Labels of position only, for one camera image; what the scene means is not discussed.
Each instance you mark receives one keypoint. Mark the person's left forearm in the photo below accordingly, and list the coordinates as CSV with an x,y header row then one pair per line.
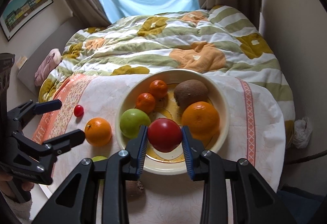
x,y
15,211

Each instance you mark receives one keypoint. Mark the brown kiwi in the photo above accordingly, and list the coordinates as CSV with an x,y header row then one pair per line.
x,y
191,95
135,188

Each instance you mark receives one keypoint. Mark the cream yellow bowl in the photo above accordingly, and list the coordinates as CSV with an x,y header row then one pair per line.
x,y
138,86

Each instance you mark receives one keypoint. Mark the small mandarin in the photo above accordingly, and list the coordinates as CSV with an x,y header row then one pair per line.
x,y
158,89
145,103

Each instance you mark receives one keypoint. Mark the black curved bar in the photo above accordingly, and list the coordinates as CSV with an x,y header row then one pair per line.
x,y
306,158

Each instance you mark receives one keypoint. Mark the person's dark blue trouser leg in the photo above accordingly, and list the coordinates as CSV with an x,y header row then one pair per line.
x,y
304,208

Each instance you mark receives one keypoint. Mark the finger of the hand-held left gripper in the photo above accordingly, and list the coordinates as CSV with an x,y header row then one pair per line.
x,y
48,106
69,137

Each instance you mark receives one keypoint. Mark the dark upright pole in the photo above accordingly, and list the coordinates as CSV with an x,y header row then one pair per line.
x,y
260,1

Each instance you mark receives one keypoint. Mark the person's left hand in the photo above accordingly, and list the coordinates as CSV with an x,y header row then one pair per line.
x,y
28,186

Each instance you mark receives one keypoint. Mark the grey headboard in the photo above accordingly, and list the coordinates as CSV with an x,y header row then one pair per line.
x,y
43,47

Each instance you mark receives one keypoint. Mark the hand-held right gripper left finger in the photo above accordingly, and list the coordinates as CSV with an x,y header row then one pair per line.
x,y
141,153

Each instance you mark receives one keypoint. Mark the green apple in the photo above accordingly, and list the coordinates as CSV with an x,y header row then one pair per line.
x,y
132,121
99,158

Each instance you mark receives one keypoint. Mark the large orange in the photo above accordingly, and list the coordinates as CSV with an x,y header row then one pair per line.
x,y
200,120
98,132

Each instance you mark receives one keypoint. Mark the framed house picture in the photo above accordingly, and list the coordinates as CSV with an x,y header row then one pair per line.
x,y
23,9

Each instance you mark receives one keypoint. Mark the white pink floral tablecloth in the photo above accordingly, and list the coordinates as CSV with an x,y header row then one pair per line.
x,y
250,142

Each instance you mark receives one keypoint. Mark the floral striped duvet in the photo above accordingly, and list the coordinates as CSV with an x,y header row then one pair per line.
x,y
158,42

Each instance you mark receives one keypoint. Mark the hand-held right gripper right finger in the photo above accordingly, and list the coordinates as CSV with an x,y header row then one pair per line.
x,y
187,155

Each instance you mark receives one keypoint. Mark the white crumpled plastic bag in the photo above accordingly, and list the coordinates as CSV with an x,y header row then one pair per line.
x,y
302,132

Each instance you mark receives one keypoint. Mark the pink cloth bundle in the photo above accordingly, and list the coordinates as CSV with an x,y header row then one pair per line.
x,y
47,66

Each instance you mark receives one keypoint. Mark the red cherry tomato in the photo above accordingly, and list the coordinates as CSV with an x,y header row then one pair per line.
x,y
79,110
164,134

